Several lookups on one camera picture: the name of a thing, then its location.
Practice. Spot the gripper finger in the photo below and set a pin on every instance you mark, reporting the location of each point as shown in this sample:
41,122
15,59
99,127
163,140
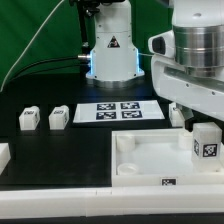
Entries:
185,112

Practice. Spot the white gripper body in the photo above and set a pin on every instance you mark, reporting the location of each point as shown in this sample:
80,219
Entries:
187,68

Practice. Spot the white square table top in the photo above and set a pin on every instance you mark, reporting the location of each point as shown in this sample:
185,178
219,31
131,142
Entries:
159,157

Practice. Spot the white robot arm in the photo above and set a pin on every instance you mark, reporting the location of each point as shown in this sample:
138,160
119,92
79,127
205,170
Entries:
114,60

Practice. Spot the white marker sheet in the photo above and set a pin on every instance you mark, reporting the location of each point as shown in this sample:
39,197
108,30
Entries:
117,111

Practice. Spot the white left block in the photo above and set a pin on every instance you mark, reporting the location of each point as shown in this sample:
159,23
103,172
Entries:
4,156

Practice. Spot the white front rail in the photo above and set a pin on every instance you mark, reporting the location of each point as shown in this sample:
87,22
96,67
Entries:
111,201

